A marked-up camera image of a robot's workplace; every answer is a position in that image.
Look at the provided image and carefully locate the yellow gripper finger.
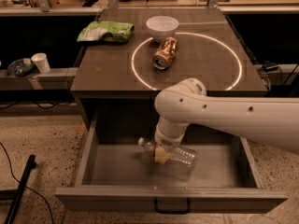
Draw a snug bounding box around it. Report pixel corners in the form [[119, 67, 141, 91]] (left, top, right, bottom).
[[155, 146, 170, 164]]

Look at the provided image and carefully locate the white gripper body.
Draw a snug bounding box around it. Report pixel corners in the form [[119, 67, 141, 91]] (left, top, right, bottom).
[[154, 126, 185, 148]]

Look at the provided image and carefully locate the clear plastic water bottle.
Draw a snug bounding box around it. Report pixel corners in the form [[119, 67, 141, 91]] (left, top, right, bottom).
[[137, 137, 198, 170]]

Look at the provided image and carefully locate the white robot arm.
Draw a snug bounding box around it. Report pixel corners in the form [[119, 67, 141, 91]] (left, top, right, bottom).
[[154, 78, 299, 153]]

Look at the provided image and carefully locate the open grey top drawer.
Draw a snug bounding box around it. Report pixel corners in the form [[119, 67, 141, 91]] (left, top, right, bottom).
[[55, 105, 289, 215]]

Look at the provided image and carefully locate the crushed gold soda can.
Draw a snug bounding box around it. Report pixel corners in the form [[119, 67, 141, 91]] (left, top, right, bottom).
[[152, 36, 178, 70]]

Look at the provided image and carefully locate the white bowl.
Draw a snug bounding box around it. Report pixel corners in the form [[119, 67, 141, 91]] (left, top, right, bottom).
[[146, 16, 179, 42]]

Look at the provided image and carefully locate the low side shelf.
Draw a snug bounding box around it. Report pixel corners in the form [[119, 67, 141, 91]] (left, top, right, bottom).
[[0, 67, 78, 91]]

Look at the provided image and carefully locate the green chip bag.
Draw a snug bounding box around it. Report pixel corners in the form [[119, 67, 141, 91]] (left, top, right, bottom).
[[77, 21, 135, 42]]

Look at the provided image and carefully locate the white paper cup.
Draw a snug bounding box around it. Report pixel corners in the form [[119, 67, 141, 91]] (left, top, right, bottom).
[[31, 53, 50, 73]]

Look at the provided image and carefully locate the black stand leg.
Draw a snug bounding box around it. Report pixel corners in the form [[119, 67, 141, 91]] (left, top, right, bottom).
[[5, 155, 36, 224]]

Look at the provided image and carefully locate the dark round plate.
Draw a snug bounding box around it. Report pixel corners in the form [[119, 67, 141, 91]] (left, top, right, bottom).
[[7, 58, 35, 77]]

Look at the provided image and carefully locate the black drawer handle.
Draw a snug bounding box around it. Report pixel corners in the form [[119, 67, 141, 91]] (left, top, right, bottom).
[[153, 199, 192, 215]]

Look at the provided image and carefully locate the black floor cable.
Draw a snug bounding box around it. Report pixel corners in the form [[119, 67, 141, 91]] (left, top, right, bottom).
[[0, 142, 55, 224]]

